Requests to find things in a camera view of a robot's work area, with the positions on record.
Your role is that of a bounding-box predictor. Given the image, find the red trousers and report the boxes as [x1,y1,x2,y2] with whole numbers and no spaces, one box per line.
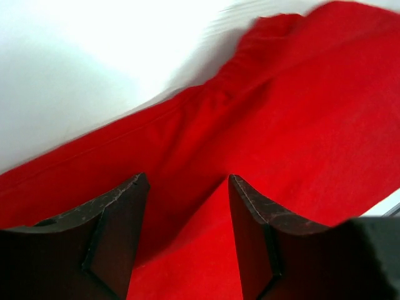
[1,1,399,299]

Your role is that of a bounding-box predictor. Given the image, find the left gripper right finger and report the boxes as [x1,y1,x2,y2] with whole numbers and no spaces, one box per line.
[228,175,399,299]

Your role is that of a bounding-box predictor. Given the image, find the aluminium rail frame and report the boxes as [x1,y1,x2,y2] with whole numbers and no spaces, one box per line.
[384,203,400,217]

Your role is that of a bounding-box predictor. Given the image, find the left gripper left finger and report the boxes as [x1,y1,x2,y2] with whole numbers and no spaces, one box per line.
[1,173,149,299]

